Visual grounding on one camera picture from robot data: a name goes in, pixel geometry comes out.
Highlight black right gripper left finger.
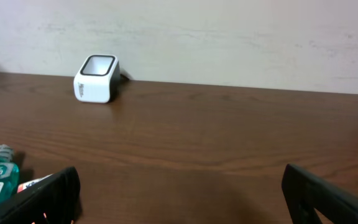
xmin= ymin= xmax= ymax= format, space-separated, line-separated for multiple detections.
xmin=0 ymin=167 xmax=80 ymax=224

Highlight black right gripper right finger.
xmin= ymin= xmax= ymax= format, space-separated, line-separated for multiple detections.
xmin=282 ymin=164 xmax=358 ymax=224

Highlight orange Kleenex tissue pack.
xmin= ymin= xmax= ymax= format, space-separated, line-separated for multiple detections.
xmin=17 ymin=174 xmax=51 ymax=193

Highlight white barcode scanner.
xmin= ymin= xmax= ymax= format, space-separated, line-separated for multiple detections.
xmin=73 ymin=54 xmax=121 ymax=103

